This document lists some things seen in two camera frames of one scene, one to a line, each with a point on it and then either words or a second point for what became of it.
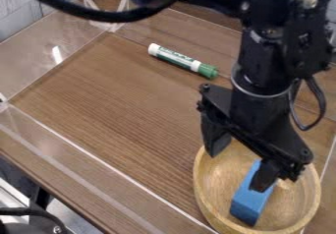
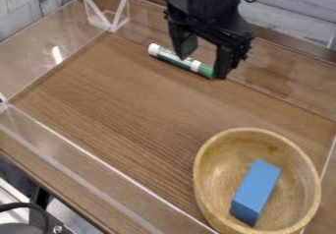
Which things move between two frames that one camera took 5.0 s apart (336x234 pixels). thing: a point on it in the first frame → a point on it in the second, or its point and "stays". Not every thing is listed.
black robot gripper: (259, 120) → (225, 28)
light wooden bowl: (219, 177) stays
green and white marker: (183, 60) stays
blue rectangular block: (250, 201) stays
